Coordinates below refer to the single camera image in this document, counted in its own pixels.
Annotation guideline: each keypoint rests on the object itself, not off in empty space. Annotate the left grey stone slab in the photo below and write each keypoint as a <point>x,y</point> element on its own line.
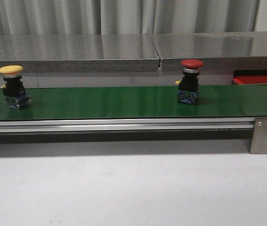
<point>110,53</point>

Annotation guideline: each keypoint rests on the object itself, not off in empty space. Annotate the grey stone slab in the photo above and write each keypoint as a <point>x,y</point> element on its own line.
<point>220,52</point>
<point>110,53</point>

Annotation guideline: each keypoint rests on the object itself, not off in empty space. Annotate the steel conveyor support bracket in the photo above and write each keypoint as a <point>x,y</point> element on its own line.
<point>259,138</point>

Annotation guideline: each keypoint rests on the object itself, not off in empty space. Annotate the red plastic bin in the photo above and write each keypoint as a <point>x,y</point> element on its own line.
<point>249,77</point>

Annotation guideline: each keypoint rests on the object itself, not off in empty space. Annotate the yellow mushroom push button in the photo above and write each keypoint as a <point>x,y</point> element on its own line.
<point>14,92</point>

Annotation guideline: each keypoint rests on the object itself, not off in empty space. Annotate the aluminium conveyor frame rail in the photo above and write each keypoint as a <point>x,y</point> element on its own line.
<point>151,124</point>

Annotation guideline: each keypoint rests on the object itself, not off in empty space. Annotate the red mushroom push button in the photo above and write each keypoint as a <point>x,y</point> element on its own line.
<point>188,87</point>

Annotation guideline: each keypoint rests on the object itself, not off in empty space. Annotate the grey curtain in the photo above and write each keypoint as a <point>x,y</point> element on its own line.
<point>131,16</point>

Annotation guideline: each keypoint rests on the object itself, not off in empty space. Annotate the right grey stone slab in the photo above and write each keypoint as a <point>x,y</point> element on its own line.
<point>220,52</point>

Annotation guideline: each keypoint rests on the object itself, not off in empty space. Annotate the green conveyor belt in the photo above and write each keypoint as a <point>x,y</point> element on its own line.
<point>138,102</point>

